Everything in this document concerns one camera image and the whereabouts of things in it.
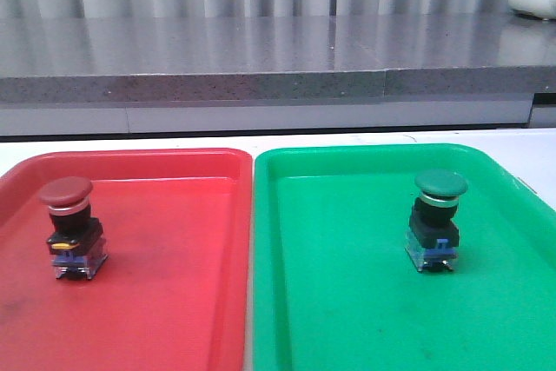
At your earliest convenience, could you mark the green mushroom push button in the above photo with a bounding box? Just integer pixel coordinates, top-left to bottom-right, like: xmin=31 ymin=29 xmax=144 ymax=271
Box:
xmin=406 ymin=169 xmax=468 ymax=273

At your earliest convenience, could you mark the red mushroom push button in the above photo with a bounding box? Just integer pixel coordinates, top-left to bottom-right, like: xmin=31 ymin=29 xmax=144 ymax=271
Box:
xmin=38 ymin=176 xmax=108 ymax=280

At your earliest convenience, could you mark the green plastic tray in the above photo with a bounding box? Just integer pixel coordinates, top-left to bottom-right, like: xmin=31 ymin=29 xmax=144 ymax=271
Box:
xmin=253 ymin=144 xmax=555 ymax=370

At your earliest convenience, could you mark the red plastic tray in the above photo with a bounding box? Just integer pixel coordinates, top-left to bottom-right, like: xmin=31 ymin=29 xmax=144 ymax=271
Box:
xmin=1 ymin=149 xmax=252 ymax=370

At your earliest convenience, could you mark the grey granite platform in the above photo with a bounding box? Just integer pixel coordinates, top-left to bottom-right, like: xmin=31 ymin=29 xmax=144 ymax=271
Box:
xmin=1 ymin=14 xmax=555 ymax=104

